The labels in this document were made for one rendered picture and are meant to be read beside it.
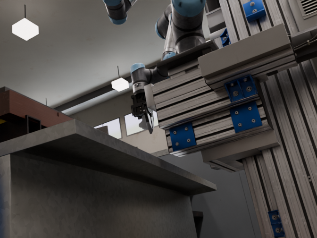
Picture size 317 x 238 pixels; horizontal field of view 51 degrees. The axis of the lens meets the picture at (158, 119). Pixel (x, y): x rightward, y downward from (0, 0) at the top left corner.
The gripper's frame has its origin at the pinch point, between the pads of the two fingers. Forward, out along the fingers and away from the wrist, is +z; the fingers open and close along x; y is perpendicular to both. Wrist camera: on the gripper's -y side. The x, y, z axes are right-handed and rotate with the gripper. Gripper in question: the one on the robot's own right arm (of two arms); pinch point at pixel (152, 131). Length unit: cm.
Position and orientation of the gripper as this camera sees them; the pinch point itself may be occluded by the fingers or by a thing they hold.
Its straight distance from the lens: 151.7
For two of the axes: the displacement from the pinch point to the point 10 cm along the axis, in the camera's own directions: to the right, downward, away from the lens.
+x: -3.6, -2.8, -8.9
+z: 1.6, 9.2, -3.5
